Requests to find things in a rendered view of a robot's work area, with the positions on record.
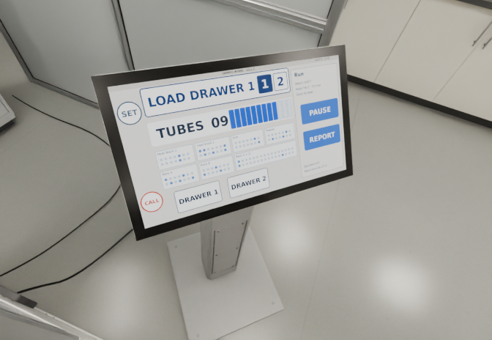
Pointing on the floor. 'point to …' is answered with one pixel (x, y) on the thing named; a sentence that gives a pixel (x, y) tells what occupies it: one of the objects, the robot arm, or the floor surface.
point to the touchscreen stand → (222, 277)
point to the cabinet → (41, 311)
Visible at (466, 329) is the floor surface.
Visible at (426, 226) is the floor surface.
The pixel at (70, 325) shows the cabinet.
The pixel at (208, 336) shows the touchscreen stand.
